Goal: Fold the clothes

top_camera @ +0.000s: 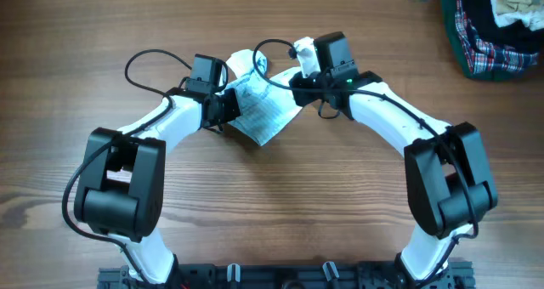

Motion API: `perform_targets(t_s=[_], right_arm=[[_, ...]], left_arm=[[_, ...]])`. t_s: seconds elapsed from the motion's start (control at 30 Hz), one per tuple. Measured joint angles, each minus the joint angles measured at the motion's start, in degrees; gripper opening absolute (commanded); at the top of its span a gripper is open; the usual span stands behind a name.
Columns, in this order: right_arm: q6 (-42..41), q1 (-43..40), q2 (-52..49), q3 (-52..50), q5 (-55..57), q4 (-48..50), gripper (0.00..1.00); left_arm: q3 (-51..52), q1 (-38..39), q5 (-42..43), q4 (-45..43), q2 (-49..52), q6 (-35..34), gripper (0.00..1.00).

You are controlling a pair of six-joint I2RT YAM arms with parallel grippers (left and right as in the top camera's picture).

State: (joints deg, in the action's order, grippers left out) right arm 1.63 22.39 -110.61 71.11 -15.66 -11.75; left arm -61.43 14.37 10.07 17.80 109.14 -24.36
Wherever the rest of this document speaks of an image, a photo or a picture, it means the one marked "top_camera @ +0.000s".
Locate light blue striped baby pants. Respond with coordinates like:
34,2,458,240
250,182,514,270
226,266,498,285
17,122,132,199
226,49,302,146

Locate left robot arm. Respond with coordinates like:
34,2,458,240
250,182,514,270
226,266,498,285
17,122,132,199
62,54,240,288

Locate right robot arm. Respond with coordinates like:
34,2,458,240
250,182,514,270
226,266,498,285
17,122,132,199
288,31,498,288

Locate red plaid shirt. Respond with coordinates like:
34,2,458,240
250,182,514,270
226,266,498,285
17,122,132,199
454,0,540,76

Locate beige cream garment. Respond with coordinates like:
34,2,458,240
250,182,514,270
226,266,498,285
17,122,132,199
490,0,543,31

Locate left black camera cable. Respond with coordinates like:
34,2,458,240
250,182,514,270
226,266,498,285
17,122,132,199
61,48,230,286

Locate black camera cable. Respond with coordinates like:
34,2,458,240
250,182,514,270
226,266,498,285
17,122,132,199
61,48,230,286
252,38,480,289

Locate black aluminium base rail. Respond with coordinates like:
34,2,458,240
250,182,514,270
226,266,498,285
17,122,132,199
97,261,476,289

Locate right black camera cable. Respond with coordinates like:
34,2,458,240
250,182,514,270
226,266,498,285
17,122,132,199
252,38,480,289

